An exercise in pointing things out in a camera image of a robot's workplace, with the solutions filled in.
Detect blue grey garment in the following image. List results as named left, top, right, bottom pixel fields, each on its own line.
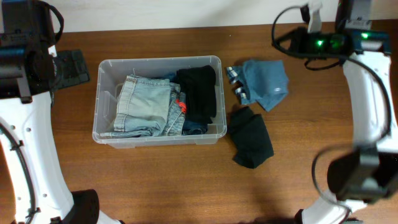
left=226, top=60, right=289, bottom=112

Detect light blue jeans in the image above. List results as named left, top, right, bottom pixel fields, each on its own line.
left=100, top=75, right=187, bottom=139

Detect black garment with red trim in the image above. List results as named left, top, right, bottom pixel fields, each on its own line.
left=175, top=65, right=216, bottom=124

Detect dark blue jeans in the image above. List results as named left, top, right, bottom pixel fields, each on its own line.
left=157, top=72, right=208, bottom=136

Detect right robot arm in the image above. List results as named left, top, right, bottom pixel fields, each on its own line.
left=272, top=1, right=397, bottom=223

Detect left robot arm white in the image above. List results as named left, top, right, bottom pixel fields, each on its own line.
left=1, top=1, right=113, bottom=224

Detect clear plastic storage bin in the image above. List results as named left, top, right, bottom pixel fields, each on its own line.
left=92, top=55, right=227, bottom=149

